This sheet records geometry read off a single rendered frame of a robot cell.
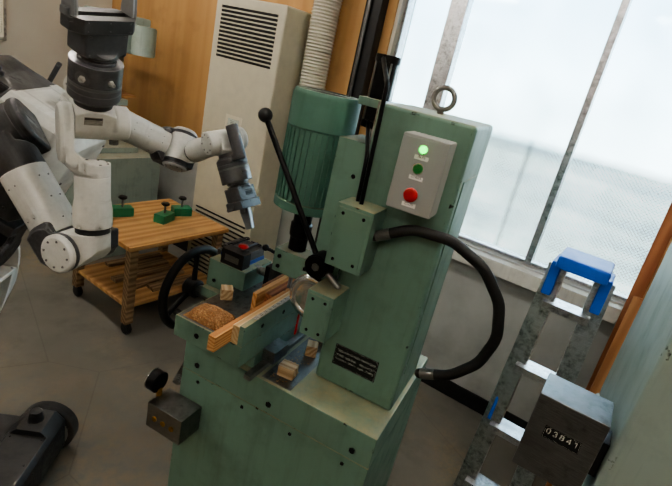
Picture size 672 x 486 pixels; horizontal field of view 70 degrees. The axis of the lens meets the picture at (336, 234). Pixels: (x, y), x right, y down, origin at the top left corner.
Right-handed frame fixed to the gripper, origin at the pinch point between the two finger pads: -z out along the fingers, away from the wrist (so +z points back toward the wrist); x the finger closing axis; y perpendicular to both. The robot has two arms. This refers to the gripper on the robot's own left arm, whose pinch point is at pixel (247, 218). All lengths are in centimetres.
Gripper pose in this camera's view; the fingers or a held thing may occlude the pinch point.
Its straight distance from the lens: 142.4
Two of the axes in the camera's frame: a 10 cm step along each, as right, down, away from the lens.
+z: -2.5, -9.6, -1.0
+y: 8.7, -1.7, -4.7
